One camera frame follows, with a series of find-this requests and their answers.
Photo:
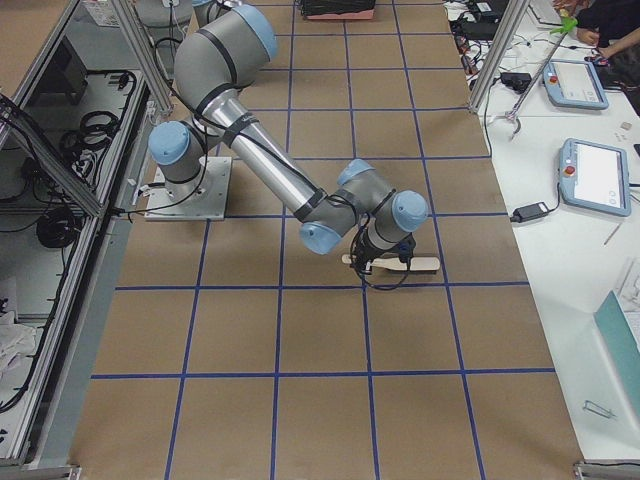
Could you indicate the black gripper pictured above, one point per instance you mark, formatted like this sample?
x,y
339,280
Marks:
x,y
366,248

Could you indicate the white hand brush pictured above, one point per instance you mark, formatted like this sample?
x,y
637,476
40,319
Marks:
x,y
395,264

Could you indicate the teal folder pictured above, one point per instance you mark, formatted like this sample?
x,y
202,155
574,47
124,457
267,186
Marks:
x,y
614,327

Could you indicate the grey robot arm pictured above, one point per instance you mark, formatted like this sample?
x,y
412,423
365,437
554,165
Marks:
x,y
231,44

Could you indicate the black power adapter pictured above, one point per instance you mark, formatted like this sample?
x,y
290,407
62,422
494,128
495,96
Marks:
x,y
530,212

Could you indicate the long reach grabber tool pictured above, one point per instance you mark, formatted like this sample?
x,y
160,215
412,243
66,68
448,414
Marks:
x,y
568,23

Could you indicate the white crumpled cloth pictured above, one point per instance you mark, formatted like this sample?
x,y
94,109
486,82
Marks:
x,y
17,341

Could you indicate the person hand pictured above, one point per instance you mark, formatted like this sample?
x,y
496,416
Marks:
x,y
588,37

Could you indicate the blue teach pendant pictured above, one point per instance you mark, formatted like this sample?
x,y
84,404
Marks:
x,y
594,176
574,84

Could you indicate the aluminium frame post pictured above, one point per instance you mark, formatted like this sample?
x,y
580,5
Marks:
x,y
505,32

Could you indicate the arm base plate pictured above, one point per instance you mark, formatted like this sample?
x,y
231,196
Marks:
x,y
202,198

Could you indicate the upper blue teach pendant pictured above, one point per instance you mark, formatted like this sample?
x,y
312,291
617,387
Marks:
x,y
574,84

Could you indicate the lower blue teach pendant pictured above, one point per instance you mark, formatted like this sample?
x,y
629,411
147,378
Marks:
x,y
594,176

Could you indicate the bin with black bag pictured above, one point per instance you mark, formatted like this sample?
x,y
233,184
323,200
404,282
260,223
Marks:
x,y
337,9

